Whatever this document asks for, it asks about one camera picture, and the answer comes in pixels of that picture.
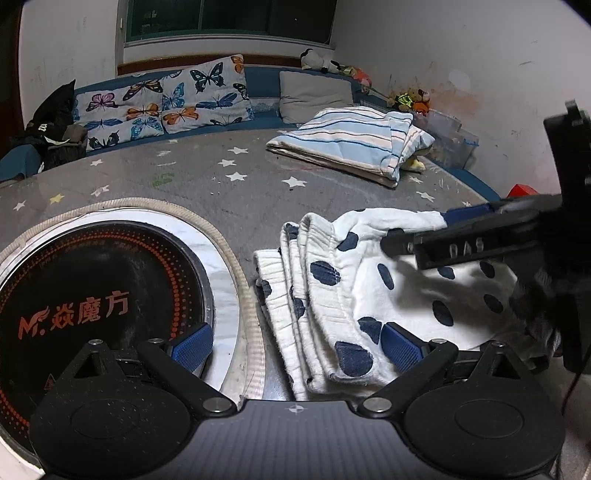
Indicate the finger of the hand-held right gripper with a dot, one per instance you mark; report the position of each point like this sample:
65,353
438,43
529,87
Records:
443,251
464,213

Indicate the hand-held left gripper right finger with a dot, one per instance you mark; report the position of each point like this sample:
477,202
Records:
402,346

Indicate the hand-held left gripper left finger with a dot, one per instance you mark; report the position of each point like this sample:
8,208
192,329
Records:
191,347

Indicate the white navy polka dot pants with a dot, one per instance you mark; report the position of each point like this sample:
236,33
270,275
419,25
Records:
323,314

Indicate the red box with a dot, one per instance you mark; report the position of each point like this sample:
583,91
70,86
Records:
522,190

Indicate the yellow plush toy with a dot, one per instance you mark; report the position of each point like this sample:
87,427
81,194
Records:
414,165

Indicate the clear plastic container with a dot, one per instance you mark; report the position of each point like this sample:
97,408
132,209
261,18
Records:
445,138

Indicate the round black induction cooker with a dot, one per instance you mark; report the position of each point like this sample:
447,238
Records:
92,286

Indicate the brown orange plush toy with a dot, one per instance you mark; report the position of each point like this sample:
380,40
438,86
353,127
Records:
421,101

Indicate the yellow green toy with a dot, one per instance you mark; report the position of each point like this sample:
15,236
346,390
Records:
401,100

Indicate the blue white striped blanket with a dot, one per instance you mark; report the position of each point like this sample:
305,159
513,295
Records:
351,143

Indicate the grey star print tablecloth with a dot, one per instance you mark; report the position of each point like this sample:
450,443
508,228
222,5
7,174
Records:
207,194

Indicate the orange red plush toy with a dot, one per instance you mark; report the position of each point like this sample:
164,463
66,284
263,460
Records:
359,76

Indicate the grey pillow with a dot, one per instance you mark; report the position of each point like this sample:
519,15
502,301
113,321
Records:
314,94

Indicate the white black plush toy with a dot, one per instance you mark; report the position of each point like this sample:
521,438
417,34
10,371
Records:
318,60

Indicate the olive green garment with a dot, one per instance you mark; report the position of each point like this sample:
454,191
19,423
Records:
67,147

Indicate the butterfly print pillow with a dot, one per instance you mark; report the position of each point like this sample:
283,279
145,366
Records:
122,117
207,92

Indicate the black white striped garment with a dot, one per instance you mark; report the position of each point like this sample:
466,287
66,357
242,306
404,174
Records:
44,131

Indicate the wooden ledge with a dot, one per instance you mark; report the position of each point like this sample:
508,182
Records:
184,63

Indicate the dark window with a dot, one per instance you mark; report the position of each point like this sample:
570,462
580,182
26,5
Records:
231,18

